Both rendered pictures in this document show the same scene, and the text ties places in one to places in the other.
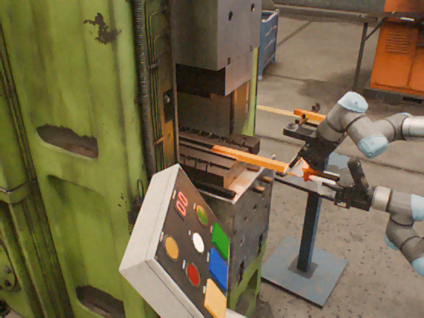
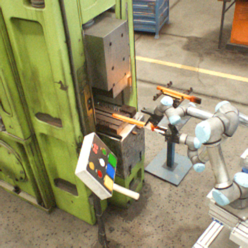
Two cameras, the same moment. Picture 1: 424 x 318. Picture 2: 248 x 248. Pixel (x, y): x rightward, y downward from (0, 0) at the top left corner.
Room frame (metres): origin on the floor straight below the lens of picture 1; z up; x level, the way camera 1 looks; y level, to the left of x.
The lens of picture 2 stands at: (-0.77, -0.23, 2.62)
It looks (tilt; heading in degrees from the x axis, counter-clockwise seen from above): 39 degrees down; 6
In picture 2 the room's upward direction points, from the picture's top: 5 degrees counter-clockwise
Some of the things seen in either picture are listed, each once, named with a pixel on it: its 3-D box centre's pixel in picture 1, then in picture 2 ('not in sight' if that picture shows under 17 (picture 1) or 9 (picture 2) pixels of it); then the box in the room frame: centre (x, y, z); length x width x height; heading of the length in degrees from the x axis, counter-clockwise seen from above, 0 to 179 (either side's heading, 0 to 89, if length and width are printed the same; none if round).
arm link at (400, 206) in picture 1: (406, 206); (193, 141); (1.00, -0.59, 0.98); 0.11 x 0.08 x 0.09; 62
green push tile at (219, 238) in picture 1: (219, 241); (112, 160); (0.81, -0.01, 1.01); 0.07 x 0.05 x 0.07; 177
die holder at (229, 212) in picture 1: (194, 201); (106, 137); (1.41, 0.10, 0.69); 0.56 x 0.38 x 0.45; 62
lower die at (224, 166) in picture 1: (187, 154); (101, 117); (1.35, 0.12, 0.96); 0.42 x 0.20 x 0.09; 62
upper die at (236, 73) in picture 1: (184, 62); (96, 79); (1.35, 0.12, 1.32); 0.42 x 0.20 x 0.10; 62
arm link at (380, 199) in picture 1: (380, 197); (183, 138); (1.04, -0.52, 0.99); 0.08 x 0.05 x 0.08; 152
